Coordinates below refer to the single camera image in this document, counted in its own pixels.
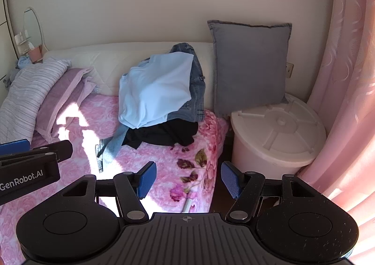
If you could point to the pink box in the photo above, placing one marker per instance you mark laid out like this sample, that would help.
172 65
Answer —
35 54

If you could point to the pink curtain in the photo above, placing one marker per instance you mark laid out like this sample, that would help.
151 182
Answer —
345 77

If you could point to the white lidded bin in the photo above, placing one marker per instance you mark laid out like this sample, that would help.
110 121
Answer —
263 153

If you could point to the grey pillow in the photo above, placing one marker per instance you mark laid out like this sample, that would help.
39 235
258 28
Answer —
249 69

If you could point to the purple pillow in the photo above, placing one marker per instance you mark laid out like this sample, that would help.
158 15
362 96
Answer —
58 101

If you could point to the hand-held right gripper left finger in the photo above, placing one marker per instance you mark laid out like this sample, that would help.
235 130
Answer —
146 178

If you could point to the oval mirror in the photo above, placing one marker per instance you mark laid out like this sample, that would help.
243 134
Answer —
30 25

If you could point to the dark grey cloth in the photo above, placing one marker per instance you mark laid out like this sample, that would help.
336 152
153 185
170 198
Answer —
10 77

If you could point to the pale striped duvet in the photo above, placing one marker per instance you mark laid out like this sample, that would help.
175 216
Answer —
26 92

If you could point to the light blue sweater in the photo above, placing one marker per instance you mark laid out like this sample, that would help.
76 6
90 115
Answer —
155 89

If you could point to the small blue cloth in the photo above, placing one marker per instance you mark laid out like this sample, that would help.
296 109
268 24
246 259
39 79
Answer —
24 63

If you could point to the pink floral blanket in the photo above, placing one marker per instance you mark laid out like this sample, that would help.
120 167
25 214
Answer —
167 165

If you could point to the cream wardrobe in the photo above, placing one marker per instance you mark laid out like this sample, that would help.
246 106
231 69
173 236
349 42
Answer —
4 19

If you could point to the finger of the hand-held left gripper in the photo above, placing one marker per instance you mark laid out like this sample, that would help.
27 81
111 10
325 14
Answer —
63 149
14 146

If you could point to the grey-blue garment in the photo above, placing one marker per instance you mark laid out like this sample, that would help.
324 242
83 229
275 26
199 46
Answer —
114 145

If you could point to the black garment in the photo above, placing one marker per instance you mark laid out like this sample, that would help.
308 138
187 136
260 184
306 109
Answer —
164 133

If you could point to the wall socket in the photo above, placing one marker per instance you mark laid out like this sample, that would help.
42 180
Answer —
289 70

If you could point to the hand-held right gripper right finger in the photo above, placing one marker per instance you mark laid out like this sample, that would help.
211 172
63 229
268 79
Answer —
230 180

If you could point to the small white holder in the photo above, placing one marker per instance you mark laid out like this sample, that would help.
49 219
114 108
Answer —
22 39

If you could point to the white padded headboard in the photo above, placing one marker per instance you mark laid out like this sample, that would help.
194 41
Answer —
102 63

